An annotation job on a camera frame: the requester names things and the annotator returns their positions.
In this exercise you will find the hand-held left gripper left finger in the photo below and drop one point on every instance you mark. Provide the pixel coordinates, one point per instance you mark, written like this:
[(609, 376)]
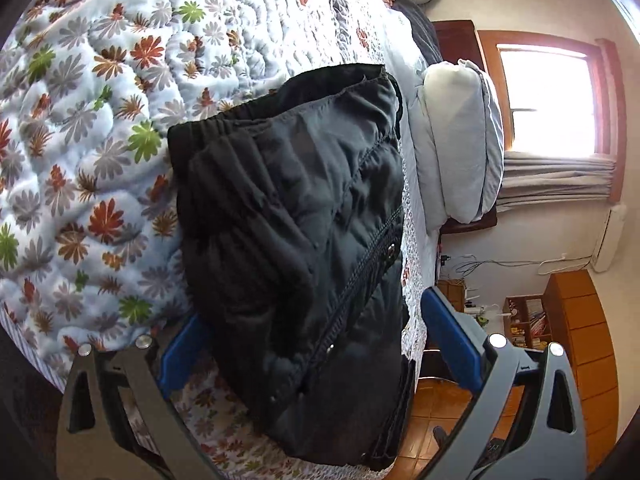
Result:
[(180, 360)]

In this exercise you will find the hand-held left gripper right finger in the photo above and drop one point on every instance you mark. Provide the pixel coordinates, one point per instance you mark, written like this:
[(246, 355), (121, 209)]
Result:
[(450, 335)]

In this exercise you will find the black puffer jacket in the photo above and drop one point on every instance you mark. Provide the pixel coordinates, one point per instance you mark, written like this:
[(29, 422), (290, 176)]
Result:
[(300, 235)]

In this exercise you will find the wooden desk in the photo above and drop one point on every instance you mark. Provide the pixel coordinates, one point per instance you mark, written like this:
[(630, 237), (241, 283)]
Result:
[(452, 290)]

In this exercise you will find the wooden wardrobe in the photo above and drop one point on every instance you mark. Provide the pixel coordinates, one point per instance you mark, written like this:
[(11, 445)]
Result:
[(585, 320)]

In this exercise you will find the light blue bed sheet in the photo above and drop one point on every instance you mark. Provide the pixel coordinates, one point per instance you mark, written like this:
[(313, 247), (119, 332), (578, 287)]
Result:
[(425, 160)]

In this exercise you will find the grey curtain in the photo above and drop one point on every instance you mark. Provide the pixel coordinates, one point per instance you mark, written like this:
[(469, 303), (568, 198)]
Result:
[(550, 180)]

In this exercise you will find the grey pillow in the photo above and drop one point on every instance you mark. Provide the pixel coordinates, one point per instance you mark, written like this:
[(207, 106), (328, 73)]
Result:
[(487, 135)]

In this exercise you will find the white pillow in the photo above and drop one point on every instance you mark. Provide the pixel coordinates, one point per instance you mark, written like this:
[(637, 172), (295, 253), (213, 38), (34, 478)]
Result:
[(450, 110)]

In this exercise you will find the wooden framed window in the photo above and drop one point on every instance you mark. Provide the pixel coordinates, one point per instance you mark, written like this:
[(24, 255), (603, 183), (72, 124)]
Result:
[(545, 100)]

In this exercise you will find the floral quilt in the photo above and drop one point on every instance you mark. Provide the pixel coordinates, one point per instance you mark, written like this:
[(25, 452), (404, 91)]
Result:
[(100, 110)]

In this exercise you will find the dark wooden headboard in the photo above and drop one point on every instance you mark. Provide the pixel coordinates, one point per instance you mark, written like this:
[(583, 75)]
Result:
[(457, 35)]

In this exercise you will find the white wall heater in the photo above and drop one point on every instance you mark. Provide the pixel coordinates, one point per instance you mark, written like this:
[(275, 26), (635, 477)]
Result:
[(610, 240)]

